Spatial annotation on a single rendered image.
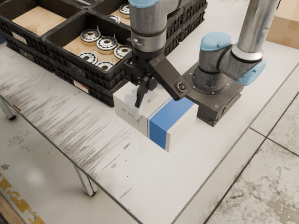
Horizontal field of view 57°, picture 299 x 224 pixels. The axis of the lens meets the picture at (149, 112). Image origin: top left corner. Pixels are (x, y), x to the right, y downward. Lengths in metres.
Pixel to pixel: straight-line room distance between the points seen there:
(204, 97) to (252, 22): 0.39
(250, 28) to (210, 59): 0.21
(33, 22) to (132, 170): 1.00
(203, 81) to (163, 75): 0.60
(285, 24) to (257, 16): 0.75
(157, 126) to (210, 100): 0.55
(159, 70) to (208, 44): 0.51
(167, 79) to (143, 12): 0.16
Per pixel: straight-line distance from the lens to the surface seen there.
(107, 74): 1.12
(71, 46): 1.45
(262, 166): 2.05
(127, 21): 1.58
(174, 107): 0.72
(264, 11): 0.97
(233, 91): 1.25
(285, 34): 1.75
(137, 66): 0.66
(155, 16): 0.55
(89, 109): 1.30
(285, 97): 2.53
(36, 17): 1.73
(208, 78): 1.20
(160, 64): 0.63
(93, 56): 1.32
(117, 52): 1.32
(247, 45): 1.03
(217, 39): 1.13
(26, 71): 1.59
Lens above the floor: 1.68
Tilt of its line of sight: 51 degrees down
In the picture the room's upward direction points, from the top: straight up
